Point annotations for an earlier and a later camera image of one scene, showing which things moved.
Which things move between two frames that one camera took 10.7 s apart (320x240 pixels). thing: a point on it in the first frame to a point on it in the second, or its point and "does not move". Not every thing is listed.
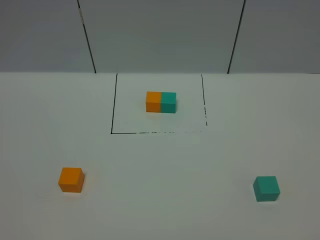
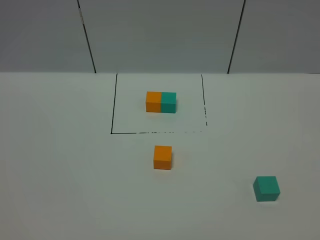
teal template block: x=168 y=102 does not move
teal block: x=266 y=188 does not move
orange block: x=71 y=179 to x=162 y=157
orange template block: x=153 y=102 does not move
